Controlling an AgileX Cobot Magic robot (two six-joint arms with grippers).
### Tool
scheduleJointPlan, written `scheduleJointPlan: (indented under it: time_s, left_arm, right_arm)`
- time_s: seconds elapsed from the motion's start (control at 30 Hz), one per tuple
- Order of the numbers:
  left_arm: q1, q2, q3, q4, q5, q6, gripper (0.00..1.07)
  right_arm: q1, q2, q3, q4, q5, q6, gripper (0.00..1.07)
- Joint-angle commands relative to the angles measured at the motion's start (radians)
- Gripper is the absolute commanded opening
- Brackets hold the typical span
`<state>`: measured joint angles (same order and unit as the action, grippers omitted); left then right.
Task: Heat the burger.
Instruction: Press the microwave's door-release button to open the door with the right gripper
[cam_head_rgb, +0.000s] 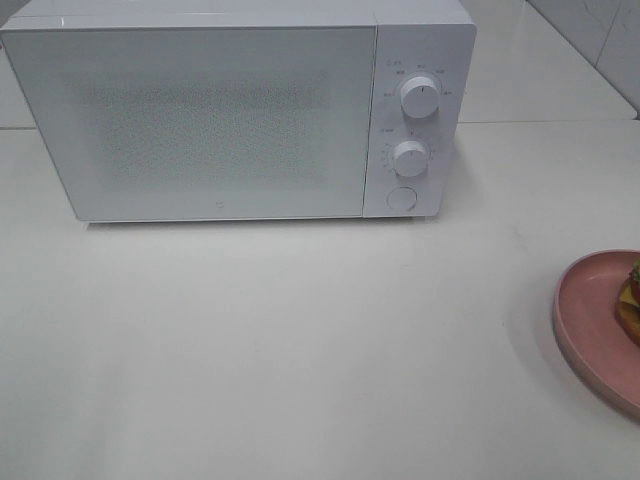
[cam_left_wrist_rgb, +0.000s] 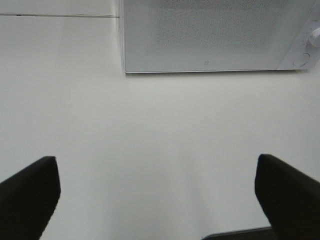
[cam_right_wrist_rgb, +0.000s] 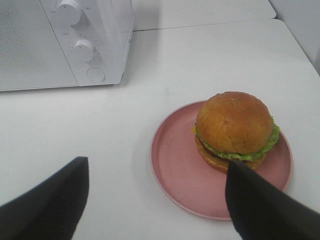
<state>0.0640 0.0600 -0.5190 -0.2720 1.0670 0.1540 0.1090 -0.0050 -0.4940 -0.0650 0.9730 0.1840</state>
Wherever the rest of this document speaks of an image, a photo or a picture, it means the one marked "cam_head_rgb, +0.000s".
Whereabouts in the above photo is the round white door button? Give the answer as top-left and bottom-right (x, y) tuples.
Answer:
(387, 187), (417, 212)

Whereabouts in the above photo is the white microwave door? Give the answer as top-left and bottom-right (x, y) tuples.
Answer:
(3, 27), (376, 222)

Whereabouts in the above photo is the pink round plate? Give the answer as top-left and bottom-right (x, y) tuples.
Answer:
(552, 250), (639, 421)

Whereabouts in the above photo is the burger with lettuce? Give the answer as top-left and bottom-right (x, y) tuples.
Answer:
(615, 260), (640, 345)

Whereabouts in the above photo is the lower white timer knob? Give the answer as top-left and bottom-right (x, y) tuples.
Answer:
(391, 140), (431, 178)

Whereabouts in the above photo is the upper white control knob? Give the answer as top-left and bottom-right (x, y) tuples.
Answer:
(399, 73), (441, 119)

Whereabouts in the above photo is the white microwave oven body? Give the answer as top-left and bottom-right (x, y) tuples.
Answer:
(1, 1), (477, 221)

